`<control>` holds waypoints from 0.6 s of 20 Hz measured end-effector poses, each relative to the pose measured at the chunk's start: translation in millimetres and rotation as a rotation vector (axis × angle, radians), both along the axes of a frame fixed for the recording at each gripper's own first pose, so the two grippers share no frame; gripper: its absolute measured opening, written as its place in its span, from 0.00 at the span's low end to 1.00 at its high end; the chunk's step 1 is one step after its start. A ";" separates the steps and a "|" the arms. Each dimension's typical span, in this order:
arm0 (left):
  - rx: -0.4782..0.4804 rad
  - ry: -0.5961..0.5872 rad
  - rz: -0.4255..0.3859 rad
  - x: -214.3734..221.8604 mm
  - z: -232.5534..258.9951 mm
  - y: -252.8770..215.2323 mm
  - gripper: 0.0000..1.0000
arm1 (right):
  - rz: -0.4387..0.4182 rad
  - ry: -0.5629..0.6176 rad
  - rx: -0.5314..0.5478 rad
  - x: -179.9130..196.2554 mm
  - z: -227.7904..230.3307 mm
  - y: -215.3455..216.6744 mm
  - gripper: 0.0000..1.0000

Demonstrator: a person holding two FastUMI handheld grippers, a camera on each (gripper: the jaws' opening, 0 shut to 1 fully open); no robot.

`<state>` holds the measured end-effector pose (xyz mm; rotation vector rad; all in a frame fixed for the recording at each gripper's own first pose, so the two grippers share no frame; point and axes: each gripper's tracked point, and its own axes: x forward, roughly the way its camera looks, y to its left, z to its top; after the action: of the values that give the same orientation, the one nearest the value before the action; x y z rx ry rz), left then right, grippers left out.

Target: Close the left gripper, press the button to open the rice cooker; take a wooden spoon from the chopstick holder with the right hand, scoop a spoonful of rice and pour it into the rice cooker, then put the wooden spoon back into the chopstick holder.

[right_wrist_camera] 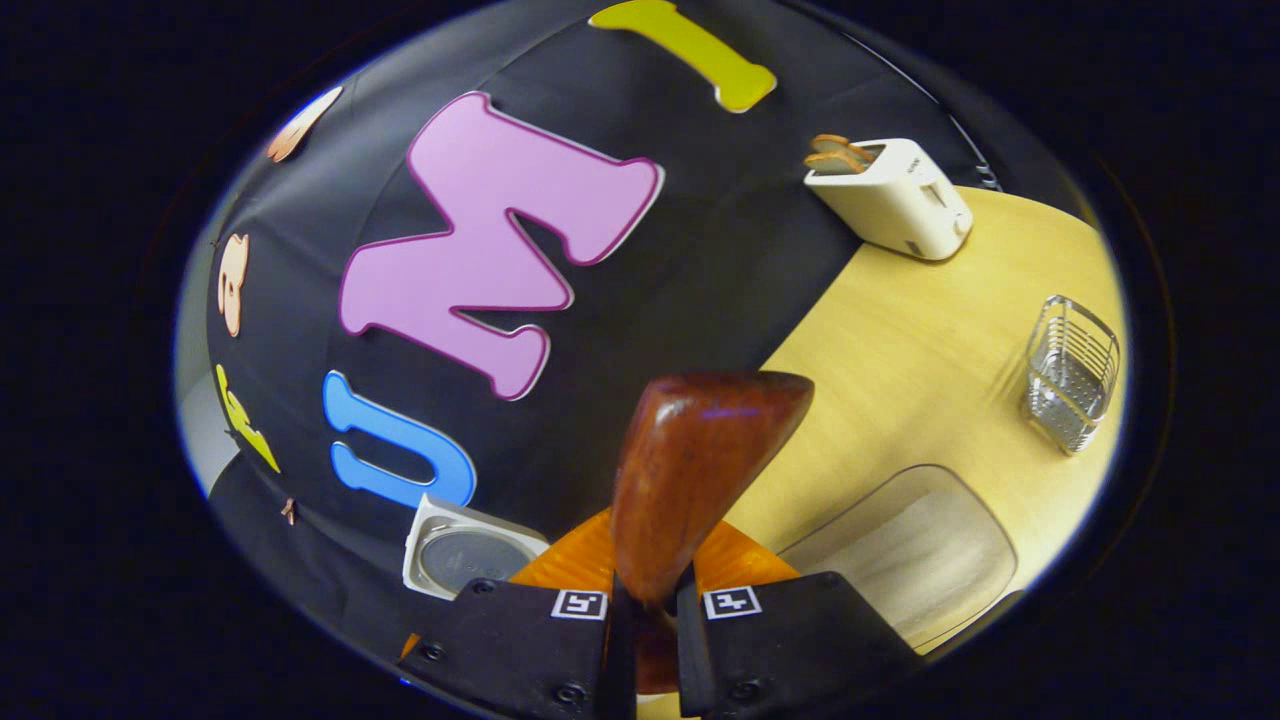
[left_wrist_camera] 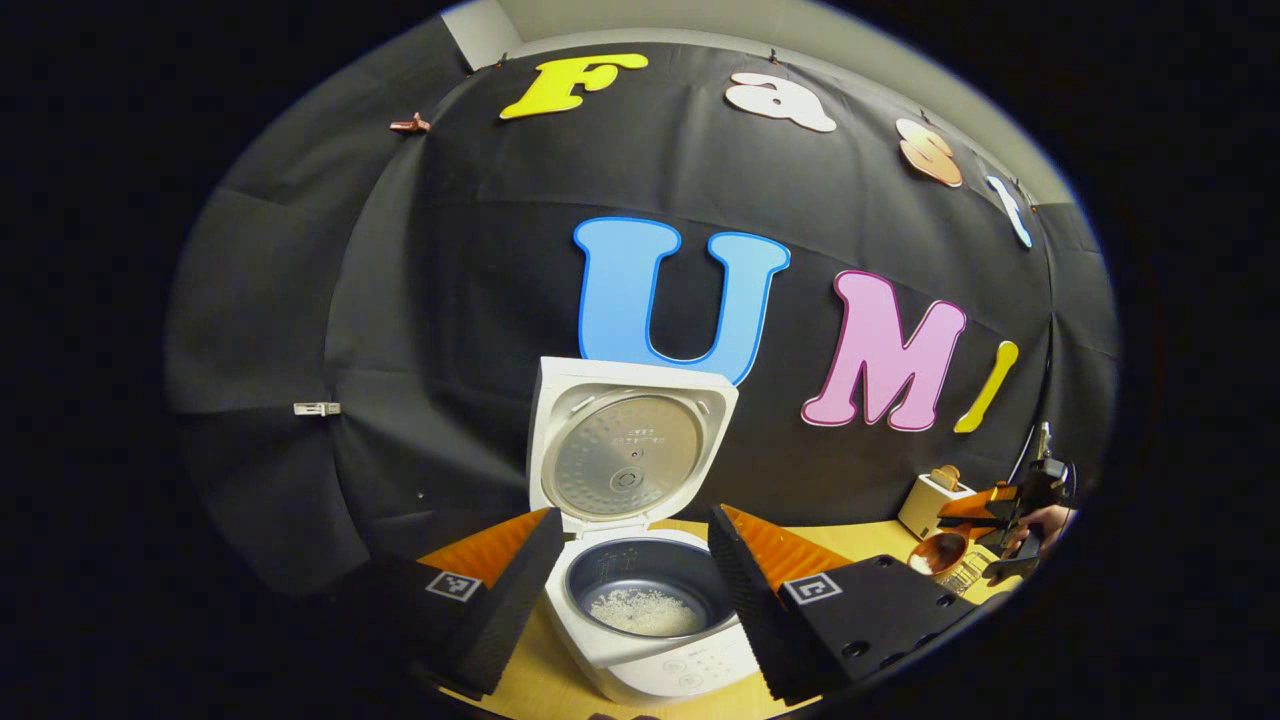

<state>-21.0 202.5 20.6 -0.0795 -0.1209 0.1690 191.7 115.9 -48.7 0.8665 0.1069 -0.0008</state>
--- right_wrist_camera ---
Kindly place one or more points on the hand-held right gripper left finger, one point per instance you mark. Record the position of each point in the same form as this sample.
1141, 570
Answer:
510, 650

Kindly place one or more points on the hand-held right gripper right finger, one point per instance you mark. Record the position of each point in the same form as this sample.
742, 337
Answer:
790, 650

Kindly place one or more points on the white rice cooker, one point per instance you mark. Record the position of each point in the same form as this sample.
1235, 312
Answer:
470, 555

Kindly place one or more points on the brown wooden spoon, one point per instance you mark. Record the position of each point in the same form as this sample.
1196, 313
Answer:
690, 470

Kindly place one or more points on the clear plastic container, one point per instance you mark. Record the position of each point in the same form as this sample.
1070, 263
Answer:
830, 540

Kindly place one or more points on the copper cloth clip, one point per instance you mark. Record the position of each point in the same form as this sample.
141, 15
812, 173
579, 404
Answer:
288, 511

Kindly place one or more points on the black backdrop cloth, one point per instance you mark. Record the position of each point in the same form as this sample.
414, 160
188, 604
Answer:
720, 250

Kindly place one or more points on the white toaster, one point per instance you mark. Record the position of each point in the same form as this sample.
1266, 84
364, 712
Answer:
900, 205

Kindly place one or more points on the brown toast slice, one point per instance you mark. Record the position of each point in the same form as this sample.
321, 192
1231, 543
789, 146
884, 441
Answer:
830, 142
838, 162

